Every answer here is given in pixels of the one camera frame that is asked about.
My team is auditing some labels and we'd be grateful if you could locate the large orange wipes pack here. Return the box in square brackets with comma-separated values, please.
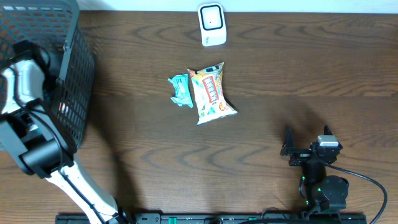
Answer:
[187, 62, 238, 126]

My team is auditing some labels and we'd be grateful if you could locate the teal snack wrapper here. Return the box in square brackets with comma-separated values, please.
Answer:
[168, 73, 193, 108]

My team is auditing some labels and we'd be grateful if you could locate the white barcode scanner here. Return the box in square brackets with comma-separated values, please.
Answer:
[197, 2, 227, 47]

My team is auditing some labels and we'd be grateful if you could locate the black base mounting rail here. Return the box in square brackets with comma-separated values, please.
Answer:
[55, 212, 368, 224]

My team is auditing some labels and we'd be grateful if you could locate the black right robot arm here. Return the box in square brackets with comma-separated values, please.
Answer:
[280, 126, 349, 220]

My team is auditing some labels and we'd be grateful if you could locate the grey plastic mesh basket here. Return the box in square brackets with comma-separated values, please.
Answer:
[1, 0, 95, 146]

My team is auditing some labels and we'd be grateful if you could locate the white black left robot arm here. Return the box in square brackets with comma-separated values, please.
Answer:
[1, 40, 134, 223]

